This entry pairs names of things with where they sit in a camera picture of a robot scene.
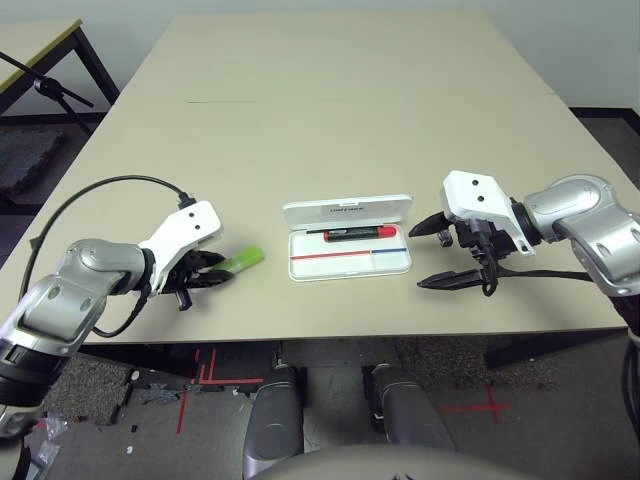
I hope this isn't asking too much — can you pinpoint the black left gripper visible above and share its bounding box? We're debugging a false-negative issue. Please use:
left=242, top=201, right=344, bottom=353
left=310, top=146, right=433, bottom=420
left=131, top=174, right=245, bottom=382
left=159, top=248, right=236, bottom=313

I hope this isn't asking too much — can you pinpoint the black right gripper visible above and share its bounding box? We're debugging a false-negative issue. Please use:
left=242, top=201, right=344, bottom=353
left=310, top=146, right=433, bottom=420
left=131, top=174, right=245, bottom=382
left=408, top=210, right=516, bottom=291

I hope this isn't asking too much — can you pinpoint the green highlighter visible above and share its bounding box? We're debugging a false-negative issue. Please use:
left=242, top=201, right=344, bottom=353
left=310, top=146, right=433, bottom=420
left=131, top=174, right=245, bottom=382
left=217, top=244, right=266, bottom=275

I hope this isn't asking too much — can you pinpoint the black marker with red cap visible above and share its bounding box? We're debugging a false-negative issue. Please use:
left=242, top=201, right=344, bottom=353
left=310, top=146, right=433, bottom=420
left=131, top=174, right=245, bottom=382
left=322, top=225, right=400, bottom=245

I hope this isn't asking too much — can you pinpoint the white plastic pencil case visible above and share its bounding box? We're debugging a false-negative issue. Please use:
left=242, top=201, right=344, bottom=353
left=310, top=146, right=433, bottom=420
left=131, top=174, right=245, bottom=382
left=281, top=193, right=415, bottom=284

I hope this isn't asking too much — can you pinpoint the dark speckled floor mat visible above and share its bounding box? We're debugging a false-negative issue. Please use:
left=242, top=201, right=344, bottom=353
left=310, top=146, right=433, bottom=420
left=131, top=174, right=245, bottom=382
left=44, top=352, right=134, bottom=426
left=399, top=337, right=566, bottom=394

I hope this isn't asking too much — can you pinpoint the grey crumpled floor scrap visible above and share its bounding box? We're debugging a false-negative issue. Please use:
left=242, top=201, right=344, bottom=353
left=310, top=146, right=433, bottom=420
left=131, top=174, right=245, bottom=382
left=135, top=383, right=181, bottom=404

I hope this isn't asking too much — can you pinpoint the grey left robot leg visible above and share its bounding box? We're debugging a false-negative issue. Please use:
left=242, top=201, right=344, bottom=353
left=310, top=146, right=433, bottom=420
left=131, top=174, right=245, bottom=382
left=242, top=362, right=307, bottom=479

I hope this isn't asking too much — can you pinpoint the grey robot leg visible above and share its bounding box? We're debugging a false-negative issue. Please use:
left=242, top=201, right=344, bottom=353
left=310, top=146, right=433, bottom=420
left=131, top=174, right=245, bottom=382
left=362, top=362, right=456, bottom=451
left=242, top=362, right=307, bottom=479

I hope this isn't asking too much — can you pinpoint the grey right robot leg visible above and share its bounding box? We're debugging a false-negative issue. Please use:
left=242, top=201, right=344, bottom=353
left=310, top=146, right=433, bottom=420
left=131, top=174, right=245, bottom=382
left=362, top=362, right=456, bottom=451

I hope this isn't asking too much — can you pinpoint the black foam block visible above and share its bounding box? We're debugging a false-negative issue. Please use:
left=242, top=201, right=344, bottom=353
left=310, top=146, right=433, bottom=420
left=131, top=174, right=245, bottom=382
left=0, top=124, right=69, bottom=206

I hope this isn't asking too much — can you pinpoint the grey robot torso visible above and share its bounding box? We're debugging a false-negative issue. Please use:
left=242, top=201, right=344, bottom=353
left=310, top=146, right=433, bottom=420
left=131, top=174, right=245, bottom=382
left=249, top=442, right=531, bottom=480

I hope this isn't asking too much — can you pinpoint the clear plastic bag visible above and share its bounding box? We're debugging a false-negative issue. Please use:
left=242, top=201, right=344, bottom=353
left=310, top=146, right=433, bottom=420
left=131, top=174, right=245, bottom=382
left=22, top=414, right=69, bottom=469

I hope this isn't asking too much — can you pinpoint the black tripod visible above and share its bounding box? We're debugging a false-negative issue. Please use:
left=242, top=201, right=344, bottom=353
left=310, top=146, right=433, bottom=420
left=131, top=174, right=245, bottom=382
left=0, top=49, right=96, bottom=136

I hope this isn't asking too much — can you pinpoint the side table with black legs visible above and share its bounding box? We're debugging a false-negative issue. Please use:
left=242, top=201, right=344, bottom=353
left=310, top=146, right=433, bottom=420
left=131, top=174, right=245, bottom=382
left=0, top=18, right=121, bottom=126

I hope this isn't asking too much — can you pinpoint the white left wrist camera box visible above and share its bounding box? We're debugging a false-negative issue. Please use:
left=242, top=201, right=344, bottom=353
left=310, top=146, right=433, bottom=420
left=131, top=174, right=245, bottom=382
left=137, top=200, right=224, bottom=296

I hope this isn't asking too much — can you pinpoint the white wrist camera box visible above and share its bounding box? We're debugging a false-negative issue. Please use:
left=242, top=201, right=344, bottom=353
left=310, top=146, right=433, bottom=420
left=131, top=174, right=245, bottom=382
left=137, top=200, right=224, bottom=296
left=442, top=170, right=536, bottom=257

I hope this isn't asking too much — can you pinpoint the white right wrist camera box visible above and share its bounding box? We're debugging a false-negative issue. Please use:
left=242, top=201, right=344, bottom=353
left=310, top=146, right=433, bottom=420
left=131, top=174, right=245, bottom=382
left=442, top=170, right=536, bottom=257

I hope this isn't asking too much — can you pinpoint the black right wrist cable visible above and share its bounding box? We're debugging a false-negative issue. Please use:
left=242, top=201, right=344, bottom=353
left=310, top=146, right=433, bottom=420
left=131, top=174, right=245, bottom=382
left=472, top=224, right=640, bottom=436

